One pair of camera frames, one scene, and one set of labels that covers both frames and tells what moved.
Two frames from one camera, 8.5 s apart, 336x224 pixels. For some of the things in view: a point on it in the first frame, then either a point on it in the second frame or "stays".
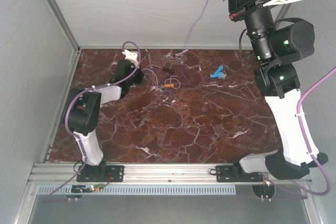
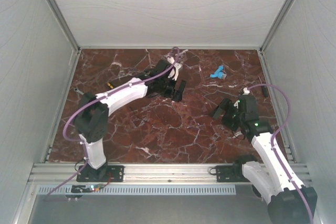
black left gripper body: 136,78 -> 168,86
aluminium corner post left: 61,19 stays
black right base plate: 235,173 stays
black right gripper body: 253,0 -> 232,118
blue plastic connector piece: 219,73 stays
